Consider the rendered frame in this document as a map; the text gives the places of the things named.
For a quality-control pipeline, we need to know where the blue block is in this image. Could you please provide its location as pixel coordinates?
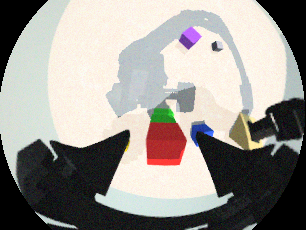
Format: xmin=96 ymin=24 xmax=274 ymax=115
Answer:
xmin=190 ymin=123 xmax=214 ymax=147

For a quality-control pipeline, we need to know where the purple block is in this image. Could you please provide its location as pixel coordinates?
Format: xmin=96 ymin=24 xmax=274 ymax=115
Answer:
xmin=180 ymin=27 xmax=201 ymax=50

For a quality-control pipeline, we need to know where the red block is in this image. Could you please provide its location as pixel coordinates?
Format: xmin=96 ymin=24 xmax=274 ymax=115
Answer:
xmin=145 ymin=122 xmax=188 ymax=166

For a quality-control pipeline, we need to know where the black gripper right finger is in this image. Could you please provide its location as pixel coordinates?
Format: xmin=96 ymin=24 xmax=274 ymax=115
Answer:
xmin=196 ymin=131 xmax=275 ymax=197

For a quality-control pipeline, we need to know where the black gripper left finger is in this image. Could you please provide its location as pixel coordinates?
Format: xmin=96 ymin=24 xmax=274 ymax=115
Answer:
xmin=49 ymin=130 xmax=130 ymax=196

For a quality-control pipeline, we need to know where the green block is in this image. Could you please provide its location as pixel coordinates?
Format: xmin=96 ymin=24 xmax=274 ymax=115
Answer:
xmin=153 ymin=108 xmax=174 ymax=116
xmin=150 ymin=115 xmax=177 ymax=123

